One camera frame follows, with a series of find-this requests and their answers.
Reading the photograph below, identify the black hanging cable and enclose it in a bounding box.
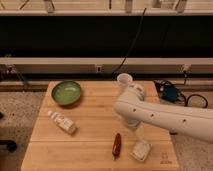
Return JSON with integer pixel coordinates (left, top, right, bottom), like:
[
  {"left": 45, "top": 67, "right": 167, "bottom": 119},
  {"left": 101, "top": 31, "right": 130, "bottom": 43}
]
[{"left": 111, "top": 7, "right": 147, "bottom": 75}]

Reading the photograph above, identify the white plastic bottle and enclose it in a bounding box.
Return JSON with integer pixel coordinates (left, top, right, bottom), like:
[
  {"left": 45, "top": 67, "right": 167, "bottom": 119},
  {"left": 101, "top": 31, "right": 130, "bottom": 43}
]
[{"left": 48, "top": 111, "right": 77, "bottom": 135}]

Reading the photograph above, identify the white sponge block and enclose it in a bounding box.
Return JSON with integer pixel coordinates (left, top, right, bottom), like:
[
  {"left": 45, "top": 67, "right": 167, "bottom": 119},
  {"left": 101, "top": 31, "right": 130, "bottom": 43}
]
[{"left": 131, "top": 140, "right": 151, "bottom": 162}]

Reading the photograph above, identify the blue power adapter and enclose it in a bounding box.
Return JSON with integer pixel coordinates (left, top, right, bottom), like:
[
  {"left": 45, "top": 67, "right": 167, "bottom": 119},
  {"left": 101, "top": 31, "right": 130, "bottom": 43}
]
[{"left": 162, "top": 86, "right": 178, "bottom": 102}]

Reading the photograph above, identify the white wall outlet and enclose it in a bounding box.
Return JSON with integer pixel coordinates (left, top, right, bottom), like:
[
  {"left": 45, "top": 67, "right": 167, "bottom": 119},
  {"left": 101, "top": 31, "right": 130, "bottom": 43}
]
[{"left": 96, "top": 66, "right": 102, "bottom": 73}]

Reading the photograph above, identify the white paper cup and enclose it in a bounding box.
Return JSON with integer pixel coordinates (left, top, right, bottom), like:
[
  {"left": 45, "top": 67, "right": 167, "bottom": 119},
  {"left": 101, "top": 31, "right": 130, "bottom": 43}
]
[{"left": 117, "top": 73, "right": 133, "bottom": 92}]

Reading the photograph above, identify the green ceramic bowl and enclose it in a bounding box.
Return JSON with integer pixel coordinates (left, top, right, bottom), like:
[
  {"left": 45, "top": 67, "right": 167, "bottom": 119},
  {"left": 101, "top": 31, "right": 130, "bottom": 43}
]
[{"left": 51, "top": 81, "right": 82, "bottom": 106}]

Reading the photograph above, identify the wooden table board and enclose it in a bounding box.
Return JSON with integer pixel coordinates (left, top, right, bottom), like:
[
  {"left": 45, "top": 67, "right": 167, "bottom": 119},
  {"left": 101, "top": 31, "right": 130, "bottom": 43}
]
[{"left": 21, "top": 81, "right": 179, "bottom": 171}]

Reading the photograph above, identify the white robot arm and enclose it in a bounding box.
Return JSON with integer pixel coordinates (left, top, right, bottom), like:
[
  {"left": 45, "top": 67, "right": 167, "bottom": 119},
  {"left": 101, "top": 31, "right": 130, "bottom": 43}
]
[{"left": 114, "top": 83, "right": 213, "bottom": 143}]

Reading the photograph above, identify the black chair base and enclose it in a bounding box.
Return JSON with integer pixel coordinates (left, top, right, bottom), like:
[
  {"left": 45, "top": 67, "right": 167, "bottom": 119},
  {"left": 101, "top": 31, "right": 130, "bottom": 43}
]
[{"left": 0, "top": 112, "right": 18, "bottom": 152}]

